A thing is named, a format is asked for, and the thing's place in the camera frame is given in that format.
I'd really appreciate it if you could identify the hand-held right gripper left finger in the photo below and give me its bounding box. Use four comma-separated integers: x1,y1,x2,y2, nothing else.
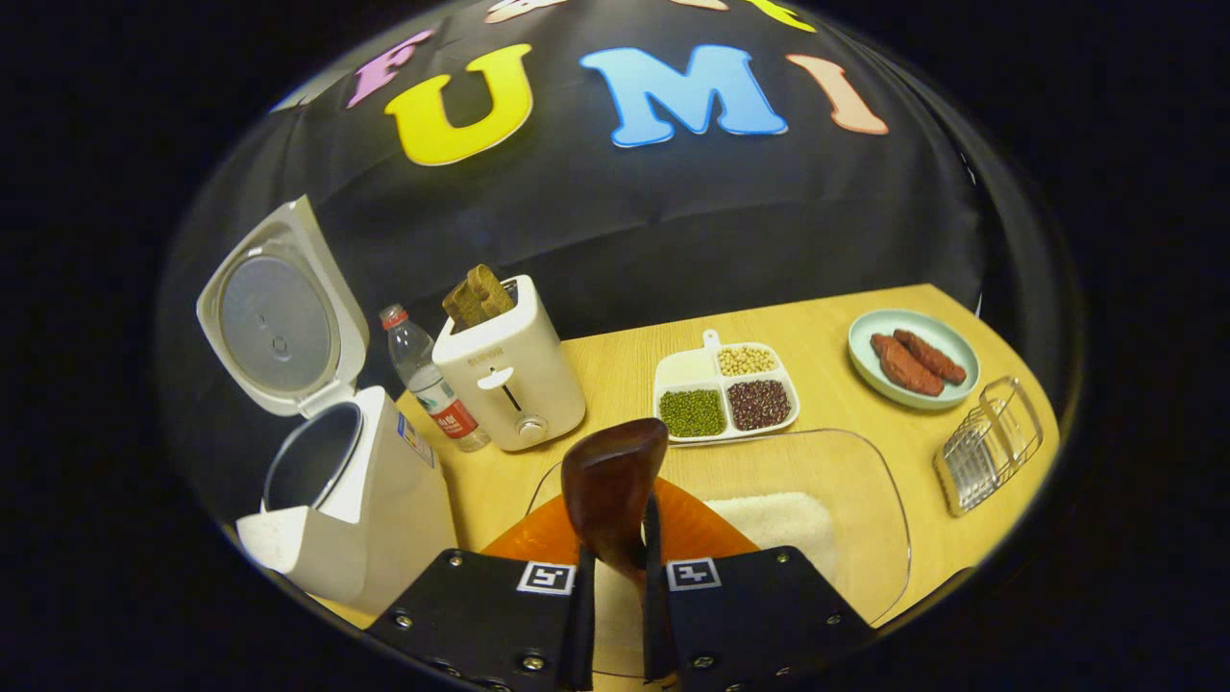
365,492,599,692

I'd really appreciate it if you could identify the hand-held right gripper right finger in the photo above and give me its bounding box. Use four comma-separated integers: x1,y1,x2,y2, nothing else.
639,478,877,692

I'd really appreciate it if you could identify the white rice cooker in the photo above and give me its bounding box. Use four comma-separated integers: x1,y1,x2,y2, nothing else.
197,195,460,616

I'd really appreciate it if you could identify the dark wooden spoon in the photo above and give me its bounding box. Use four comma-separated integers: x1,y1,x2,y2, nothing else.
560,418,671,592

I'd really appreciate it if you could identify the clear wire chopstick holder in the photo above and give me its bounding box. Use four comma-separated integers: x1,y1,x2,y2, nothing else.
932,376,1046,518

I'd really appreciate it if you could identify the clear plastic rice container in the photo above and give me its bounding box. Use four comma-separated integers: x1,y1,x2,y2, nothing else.
524,428,912,679

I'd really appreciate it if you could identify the pile of green mung beans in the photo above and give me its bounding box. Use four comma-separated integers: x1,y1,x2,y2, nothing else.
659,388,728,439

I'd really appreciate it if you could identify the pile of red beans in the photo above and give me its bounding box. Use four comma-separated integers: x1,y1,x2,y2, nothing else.
727,380,793,432

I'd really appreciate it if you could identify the clear water bottle red label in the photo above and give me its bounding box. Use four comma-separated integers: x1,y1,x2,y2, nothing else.
378,303,491,453

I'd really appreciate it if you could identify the white toaster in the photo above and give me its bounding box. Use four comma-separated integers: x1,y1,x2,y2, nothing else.
432,276,587,453

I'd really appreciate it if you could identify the pile of yellow soybeans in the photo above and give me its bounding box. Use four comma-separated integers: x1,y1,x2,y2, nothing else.
717,346,777,377

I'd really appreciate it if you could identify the white divided dish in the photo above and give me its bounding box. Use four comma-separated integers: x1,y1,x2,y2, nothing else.
653,330,801,446

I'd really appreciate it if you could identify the pale green plate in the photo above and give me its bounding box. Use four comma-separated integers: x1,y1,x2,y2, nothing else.
848,309,981,412

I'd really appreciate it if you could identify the black backdrop cloth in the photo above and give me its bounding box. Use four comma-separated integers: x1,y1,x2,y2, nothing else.
159,0,1077,539

